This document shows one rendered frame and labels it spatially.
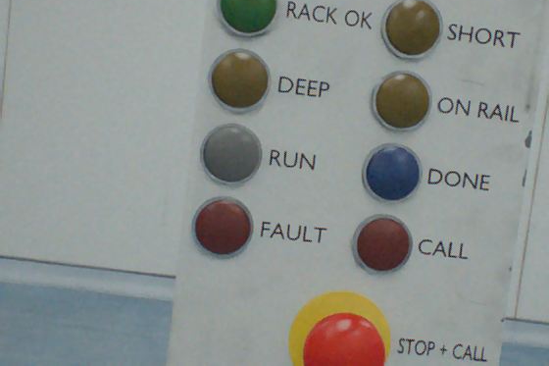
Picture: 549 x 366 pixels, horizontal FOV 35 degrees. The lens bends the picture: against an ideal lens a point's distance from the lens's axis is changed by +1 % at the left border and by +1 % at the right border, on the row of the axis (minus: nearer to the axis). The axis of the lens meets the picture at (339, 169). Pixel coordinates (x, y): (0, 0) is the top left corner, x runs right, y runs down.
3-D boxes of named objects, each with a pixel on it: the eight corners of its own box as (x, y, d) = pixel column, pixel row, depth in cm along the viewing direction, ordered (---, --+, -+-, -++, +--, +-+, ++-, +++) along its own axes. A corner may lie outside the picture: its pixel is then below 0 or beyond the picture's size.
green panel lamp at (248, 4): (274, 36, 41) (280, -23, 41) (216, 28, 40) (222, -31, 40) (274, 37, 42) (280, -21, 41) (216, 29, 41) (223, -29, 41)
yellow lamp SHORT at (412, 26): (438, 59, 42) (446, 1, 41) (382, 51, 41) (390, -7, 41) (434, 59, 42) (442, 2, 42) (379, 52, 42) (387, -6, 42)
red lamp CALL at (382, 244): (408, 276, 43) (415, 222, 42) (353, 270, 42) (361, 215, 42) (405, 272, 44) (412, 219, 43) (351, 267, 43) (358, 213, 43)
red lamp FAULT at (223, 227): (247, 259, 42) (254, 203, 42) (190, 253, 42) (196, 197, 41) (247, 256, 43) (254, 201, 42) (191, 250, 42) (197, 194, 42)
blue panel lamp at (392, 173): (418, 205, 42) (425, 149, 42) (363, 198, 42) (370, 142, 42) (415, 202, 43) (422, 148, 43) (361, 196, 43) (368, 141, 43)
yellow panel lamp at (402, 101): (427, 132, 42) (435, 76, 42) (373, 126, 42) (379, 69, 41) (424, 131, 43) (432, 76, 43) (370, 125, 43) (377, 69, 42)
